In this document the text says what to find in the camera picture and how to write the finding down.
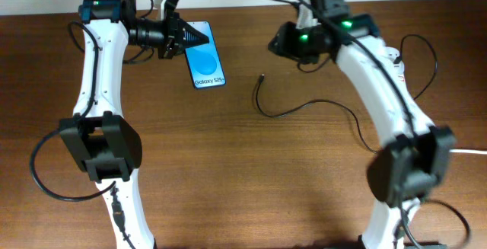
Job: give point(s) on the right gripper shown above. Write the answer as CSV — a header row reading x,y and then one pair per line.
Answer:
x,y
286,41

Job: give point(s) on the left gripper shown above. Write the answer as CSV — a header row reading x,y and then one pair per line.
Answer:
x,y
176,29

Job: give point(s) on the blue Galaxy smartphone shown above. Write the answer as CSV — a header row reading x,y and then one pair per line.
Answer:
x,y
204,63

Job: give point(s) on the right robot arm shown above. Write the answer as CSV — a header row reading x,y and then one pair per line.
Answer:
x,y
414,153

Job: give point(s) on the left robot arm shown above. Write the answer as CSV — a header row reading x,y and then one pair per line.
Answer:
x,y
101,141

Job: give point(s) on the white power strip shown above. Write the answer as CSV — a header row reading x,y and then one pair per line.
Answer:
x,y
397,62

